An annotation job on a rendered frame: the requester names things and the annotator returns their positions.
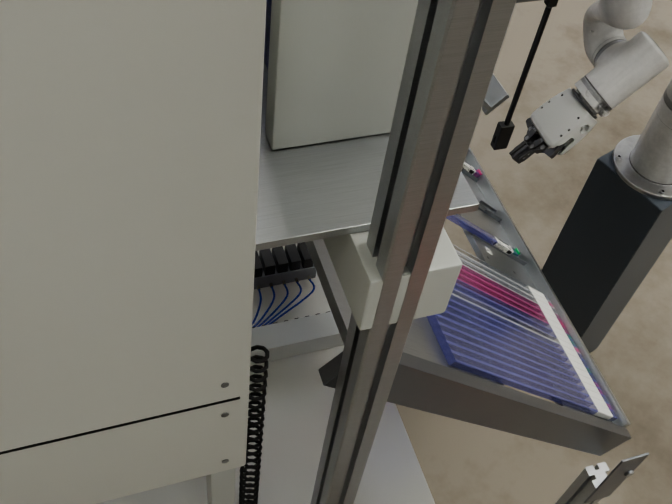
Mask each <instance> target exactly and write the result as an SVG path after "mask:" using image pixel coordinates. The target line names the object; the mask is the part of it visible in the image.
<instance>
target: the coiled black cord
mask: <svg viewBox="0 0 672 504"><path fill-rule="evenodd" d="M256 349H258V350H263V351H264V352H265V357H264V356H260V355H254V356H252V357H251V360H250V362H251V361H252V362H254V363H264V365H265V366H264V367H263V366H262V365H253V366H251V367H250V371H251V372H254V373H263V372H264V376H262V375H259V374H253V375H251V376H250V381H251V382H254V383H252V384H250V385H249V390H251V391H253V392H251V393H249V399H250V400H251V401H250V402H249V405H248V408H251V409H249V410H248V416H249V418H248V428H247V432H248V433H247V450H246V464H245V465H244V466H245V467H244V466H241V467H240V477H239V478H240V482H239V485H240V487H239V491H240V492H239V504H257V503H258V491H259V489H258V488H259V480H260V478H259V476H260V471H259V470H260V468H261V465H260V463H261V458H260V457H261V455H262V452H261V450H262V445H261V443H262V441H263V438H262V436H263V430H262V429H263V427H264V423H263V421H264V419H265V418H264V412H265V406H264V405H265V404H266V400H265V396H266V394H267V393H266V387H267V380H266V378H267V377H268V371H267V369H268V360H267V359H268V358H269V350H268V349H267V348H266V347H265V346H261V345H255V346H252V347H251V351H254V350H256ZM255 378H257V379H255ZM260 382H263V385H261V384H258V383H260ZM253 387H258V388H253ZM260 391H262V393H263V394H261V393H260ZM253 396H259V397H253ZM260 400H262V402H260ZM252 404H258V405H257V406H253V405H252ZM259 409H261V410H259ZM252 412H256V413H257V414H252ZM259 417H261V419H260V418H259ZM251 420H257V421H258V422H251ZM259 425H260V426H259ZM250 428H257V429H256V430H251V429H250ZM259 432H260V434H259ZM250 435H256V436H257V437H255V438H252V437H249V436H250ZM250 442H255V443H257V444H255V445H251V444H248V443H250ZM258 447H259V448H258ZM249 449H255V450H257V451H255V452H249V451H248V450H249ZM248 456H255V457H256V458H254V459H250V458H248ZM250 462H253V463H256V464H255V465H248V464H247V463H250ZM247 469H254V470H255V471H254V472H253V471H249V472H248V471H247ZM247 475H253V476H255V477H254V478H252V477H249V478H247V477H246V476H247ZM246 481H250V482H255V483H254V484H252V483H248V484H247V483H246ZM246 487H247V488H249V489H245V488H246ZM250 488H254V489H250ZM245 493H247V494H248V493H254V495H251V494H248V495H245ZM245 498H246V499H248V500H244V499H245ZM249 499H254V500H249Z"/></svg>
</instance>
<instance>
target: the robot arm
mask: <svg viewBox="0 0 672 504"><path fill-rule="evenodd" d="M652 2H653V0H597V1H596V2H594V3H593V4H592V5H591V6H589V8H588V9H587V10H586V12H585V15H584V19H583V41H584V49H585V52H586V55H587V57H588V59H589V60H590V62H591V63H592V65H593V66H594V68H593V70H591V71H590V72H589V73H588V74H586V75H585V76H584V77H583V78H581V79H580V80H579V81H578V82H576V83H575V86H576V88H577V89H575V88H573V89H571V88H568V89H566V90H564V91H563V92H561V93H559V94H558V95H556V96H554V97H553V98H551V99H550V100H548V101H547V102H545V103H544V104H543V105H541V106H540V107H539V108H538V109H536V110H535V111H534V112H533V113H532V114H531V117H530V118H528V119H527V120H526V125H527V128H528V130H527V134H526V135H525V136H524V141H522V142H521V143H520V144H519V145H517V146H516V147H515V148H514V149H513V150H512V151H511V152H509V154H510V156H512V159H513V160H514V161H516V162H517V163H518V164H520V163H521V162H524V161H525V160H526V159H528V158H529V157H530V156H531V155H533V154H534V153H536V154H538V153H545V154H546V155H547V156H549V157H550V158H551V159H552V158H554V157H555V156H556V155H557V154H558V155H563V154H565V153H566V152H567V151H569V150H570V149H571V148H572V147H574V146H575V145H576V144H577V143H578V142H579V141H580V140H582V139H583V138H584V137H585V136H586V135H587V134H588V133H589V132H590V131H591V129H592V128H593V127H594V126H595V125H596V124H597V121H596V119H597V118H598V117H597V114H599V115H600V116H601V117H603V116H604V117H605V116H608V115H609V113H610V112H609V111H611V110H612V109H613V108H615V107H616V106H617V105H619V104H620V103H621V102H622V101H624V100H625V99H626V98H628V97H629V96H630V95H632V94H633V93H634V92H636V91H637V90H638V89H639V88H641V87H642V86H643V85H645V84H646V83H647V82H649V81H650V80H651V79H653V78H654V77H655V76H657V75H658V74H659V73H660V72H662V71H663V70H664V69H666V68H667V67H668V66H669V61H668V59H667V57H666V55H665V54H664V52H663V51H662V50H661V49H660V47H659V46H658V45H657V44H656V42H655V41H654V40H653V39H652V38H651V37H650V36H649V35H648V34H647V33H645V32H643V31H641V32H639V33H638V34H636V35H635V36H634V37H633V38H631V39H630V40H628V41H627V40H626V38H625V36H624V33H623V29H624V30H628V29H634V28H636V27H638V26H640V25H641V24H642V23H643V22H644V21H645V20H646V19H647V17H648V16H649V13H650V11H651V7H652ZM536 133H537V134H536ZM549 147H550V148H549ZM612 163H613V166H614V169H615V170H616V172H617V174H618V175H619V176H620V178H621V179H622V180H623V181H624V182H625V183H626V184H627V185H629V186H630V187H631V188H633V189H634V190H636V191H638V192H640V193H641V194H644V195H646V196H649V197H652V198H655V199H660V200H672V79H671V80H670V82H669V84H668V86H667V88H666V89H665V91H664V93H663V95H662V97H661V99H660V100H659V102H658V104H657V106H656V108H655V110H654V111H653V113H652V115H651V117H650V119H649V121H648V122H647V124H646V126H645V128H644V130H643V132H642V134H641V135H633V136H629V137H627V138H624V139H623V140H621V141H620V142H619V143H618V144H617V145H616V147H615V149H614V151H613V154H612Z"/></svg>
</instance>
